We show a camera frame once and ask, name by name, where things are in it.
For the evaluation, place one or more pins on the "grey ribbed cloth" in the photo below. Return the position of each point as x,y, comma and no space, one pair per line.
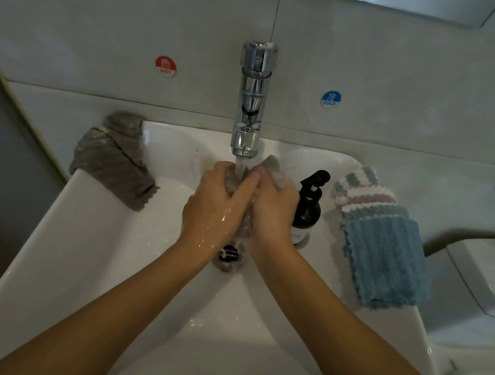
116,158

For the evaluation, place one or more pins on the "white ceramic sink basin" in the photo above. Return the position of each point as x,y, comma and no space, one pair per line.
92,239

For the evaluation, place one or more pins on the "wet grey washcloth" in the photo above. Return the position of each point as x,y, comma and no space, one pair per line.
281,177

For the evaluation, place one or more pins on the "chrome faucet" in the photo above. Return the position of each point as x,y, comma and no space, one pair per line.
250,106

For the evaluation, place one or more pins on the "wall mirror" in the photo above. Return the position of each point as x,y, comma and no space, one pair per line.
403,1

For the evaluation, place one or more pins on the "black sink drain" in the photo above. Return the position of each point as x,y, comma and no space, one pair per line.
227,258

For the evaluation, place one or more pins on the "person's left fingers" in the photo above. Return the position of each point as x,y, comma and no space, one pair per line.
226,178

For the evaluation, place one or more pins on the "round red sticker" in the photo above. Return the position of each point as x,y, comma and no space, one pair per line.
165,67

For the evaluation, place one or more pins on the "black pump bottle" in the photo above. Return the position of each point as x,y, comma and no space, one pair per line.
306,213

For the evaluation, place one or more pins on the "person's left forearm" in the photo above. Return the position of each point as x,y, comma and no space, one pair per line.
129,309

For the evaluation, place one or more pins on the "round blue sticker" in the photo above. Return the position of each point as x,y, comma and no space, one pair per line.
331,99

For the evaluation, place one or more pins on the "person's right hand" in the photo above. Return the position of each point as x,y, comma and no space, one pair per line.
271,214

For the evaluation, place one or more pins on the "striped pastel cloth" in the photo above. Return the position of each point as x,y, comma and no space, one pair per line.
362,190

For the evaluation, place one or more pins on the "person's right fingers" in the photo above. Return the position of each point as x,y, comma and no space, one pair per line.
272,183

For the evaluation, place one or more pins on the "person's left hand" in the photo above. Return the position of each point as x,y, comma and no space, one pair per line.
210,210

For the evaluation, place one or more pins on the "blue ribbed cloth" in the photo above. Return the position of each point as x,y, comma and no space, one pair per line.
385,261

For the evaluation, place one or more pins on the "person's right forearm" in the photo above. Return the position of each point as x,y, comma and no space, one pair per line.
346,336

